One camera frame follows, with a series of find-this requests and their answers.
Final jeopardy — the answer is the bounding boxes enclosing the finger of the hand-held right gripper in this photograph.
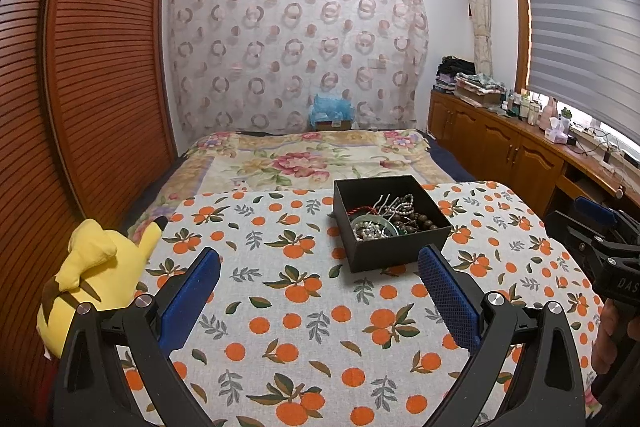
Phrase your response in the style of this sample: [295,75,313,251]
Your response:
[574,196,640,253]
[544,211,610,282]

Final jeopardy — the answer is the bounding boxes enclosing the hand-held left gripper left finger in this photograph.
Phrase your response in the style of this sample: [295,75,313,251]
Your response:
[47,247,222,427]

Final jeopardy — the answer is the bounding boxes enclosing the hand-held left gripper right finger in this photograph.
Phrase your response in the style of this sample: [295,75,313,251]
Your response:
[417,244,589,427]

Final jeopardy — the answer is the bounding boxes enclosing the black square box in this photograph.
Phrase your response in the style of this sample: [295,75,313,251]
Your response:
[332,175,453,274]

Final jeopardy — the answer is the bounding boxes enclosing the dark wooden bead bracelet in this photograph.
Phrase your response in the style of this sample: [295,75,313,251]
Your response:
[391,213,439,234]

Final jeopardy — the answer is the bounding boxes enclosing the white pearl necklace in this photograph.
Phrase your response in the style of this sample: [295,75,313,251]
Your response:
[352,226,387,243]

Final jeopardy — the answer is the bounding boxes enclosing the pearl bead necklace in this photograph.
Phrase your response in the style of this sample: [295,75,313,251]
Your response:
[384,193,417,219]

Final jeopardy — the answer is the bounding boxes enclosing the pale jade bangle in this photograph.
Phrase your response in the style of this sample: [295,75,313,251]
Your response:
[351,213,397,239]

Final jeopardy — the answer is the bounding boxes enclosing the red braided cord bracelet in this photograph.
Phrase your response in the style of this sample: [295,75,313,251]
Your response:
[348,204,382,221]

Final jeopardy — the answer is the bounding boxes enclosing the person's right hand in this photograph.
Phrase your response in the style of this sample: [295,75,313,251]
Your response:
[590,298,622,374]

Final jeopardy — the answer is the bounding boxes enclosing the pink tissue box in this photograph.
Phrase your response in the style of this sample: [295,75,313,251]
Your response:
[544,117,572,144]

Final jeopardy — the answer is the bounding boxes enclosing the yellow plush toy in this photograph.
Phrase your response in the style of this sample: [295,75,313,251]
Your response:
[37,216,169,361]

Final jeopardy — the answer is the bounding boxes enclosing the pink bottle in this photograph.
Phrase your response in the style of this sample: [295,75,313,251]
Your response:
[538,97,560,130]

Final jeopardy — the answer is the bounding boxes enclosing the wooden cabinet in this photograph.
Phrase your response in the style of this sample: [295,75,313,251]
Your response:
[427,88,637,219]

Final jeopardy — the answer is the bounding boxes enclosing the orange fruit print cloth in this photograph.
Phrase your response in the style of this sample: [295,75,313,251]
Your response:
[117,181,607,427]

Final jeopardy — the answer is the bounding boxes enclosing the group of cosmetic bottles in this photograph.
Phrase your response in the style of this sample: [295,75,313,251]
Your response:
[502,89,544,126]

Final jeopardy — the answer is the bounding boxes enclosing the dark blue bed sheet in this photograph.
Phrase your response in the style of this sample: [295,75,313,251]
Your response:
[424,136,477,184]

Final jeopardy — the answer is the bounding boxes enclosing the floral bed blanket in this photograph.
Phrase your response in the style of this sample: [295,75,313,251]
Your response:
[149,129,437,229]

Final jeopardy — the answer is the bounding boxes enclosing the stack of folded clothes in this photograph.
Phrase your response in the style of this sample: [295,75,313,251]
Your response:
[435,55,509,108]

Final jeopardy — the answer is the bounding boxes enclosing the grey striped window blind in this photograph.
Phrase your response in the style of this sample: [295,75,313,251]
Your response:
[519,0,640,138]

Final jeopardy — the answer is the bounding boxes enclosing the blue bag on box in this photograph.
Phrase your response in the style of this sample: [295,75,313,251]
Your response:
[308,92,355,130]

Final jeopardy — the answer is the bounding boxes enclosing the beige tied window curtain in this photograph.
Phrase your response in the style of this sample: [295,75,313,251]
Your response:
[457,0,494,78]

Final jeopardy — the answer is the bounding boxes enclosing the wooden slatted wardrobe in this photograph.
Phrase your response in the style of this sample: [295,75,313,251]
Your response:
[0,0,179,408]

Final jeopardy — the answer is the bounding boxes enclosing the circle pattern sheer curtain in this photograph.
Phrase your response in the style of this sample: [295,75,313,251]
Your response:
[164,0,432,136]

